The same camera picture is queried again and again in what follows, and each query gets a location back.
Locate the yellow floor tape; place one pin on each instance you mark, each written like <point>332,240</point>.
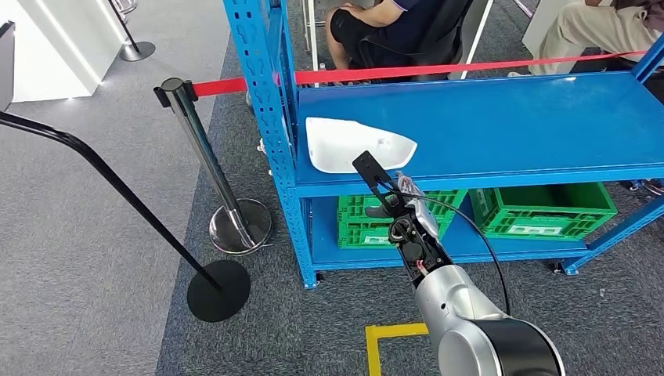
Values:
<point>371,353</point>

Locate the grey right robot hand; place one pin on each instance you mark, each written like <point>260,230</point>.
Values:
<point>425,218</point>

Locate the blue metal shelf rack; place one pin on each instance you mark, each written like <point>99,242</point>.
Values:
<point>518,119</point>

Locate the red barrier belt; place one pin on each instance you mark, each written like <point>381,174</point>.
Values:
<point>389,72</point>

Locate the black straight stanchion with base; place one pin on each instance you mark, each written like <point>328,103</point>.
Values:
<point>136,51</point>

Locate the green open plastic crate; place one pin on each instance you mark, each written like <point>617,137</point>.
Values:
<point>560,213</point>

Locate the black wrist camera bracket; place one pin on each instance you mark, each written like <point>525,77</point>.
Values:
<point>367,166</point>

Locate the person in beige trousers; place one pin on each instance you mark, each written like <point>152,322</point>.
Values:
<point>586,26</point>

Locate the chrome stool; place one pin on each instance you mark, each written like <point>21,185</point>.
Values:
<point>124,5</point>

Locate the person in black chair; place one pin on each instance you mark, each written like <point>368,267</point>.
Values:
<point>363,20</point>

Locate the white desk panel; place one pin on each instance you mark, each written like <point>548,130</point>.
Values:
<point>537,26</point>

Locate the dark flat panel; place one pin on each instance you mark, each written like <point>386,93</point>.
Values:
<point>6,67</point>

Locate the white plastic shell part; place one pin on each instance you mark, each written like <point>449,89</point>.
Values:
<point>342,145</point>

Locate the white desk frame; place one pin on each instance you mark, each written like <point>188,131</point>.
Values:
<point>313,36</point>

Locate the silver and black right robot arm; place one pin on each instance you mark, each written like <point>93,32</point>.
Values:
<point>456,311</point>

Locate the black curved stanchion pole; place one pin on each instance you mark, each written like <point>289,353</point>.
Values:
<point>218,296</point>

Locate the green folded plastic crate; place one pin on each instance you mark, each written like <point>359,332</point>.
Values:
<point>358,207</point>
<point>358,236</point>

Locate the white counter block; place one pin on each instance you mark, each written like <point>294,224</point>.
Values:
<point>52,46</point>

